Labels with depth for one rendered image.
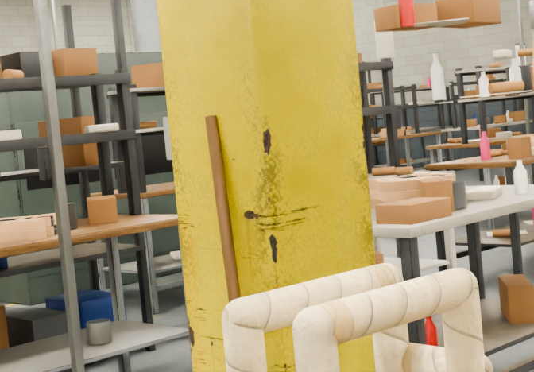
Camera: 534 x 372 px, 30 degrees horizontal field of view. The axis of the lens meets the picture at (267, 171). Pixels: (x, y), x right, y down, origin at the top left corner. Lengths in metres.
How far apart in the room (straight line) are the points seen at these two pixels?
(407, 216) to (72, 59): 2.81
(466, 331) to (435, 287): 0.06
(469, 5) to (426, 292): 3.43
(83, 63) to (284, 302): 5.32
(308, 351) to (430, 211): 3.21
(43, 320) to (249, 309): 5.11
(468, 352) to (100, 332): 4.29
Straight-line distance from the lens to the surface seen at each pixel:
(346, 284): 0.85
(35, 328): 5.85
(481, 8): 4.24
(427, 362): 0.89
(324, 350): 0.72
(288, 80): 1.81
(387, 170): 6.71
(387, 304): 0.76
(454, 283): 0.82
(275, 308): 0.79
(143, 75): 7.51
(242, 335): 0.78
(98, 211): 5.12
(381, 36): 7.82
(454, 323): 0.84
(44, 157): 4.33
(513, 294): 4.73
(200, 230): 1.92
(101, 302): 6.08
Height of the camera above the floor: 1.35
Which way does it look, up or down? 3 degrees down
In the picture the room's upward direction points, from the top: 5 degrees counter-clockwise
